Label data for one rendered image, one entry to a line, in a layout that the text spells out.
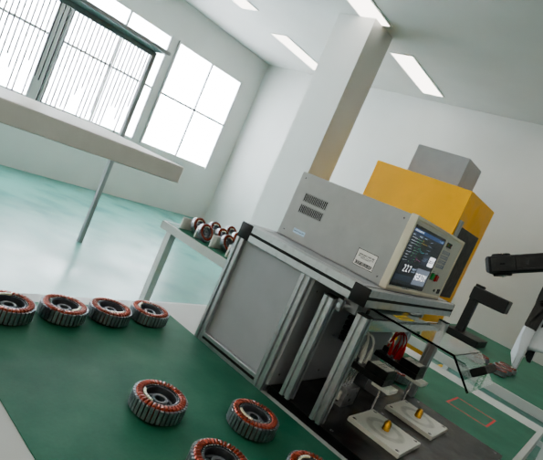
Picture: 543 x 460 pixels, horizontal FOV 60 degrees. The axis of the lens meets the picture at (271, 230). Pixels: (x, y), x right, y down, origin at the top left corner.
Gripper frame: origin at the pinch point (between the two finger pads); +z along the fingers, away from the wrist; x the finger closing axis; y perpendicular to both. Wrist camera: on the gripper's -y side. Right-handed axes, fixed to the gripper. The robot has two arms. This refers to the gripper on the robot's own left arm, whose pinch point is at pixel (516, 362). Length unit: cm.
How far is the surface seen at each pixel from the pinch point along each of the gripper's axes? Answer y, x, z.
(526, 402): -7, 202, 41
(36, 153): -659, 245, 86
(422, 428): -19, 63, 37
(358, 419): -29, 40, 37
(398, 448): -18, 40, 37
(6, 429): -52, -38, 40
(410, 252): -36, 42, -7
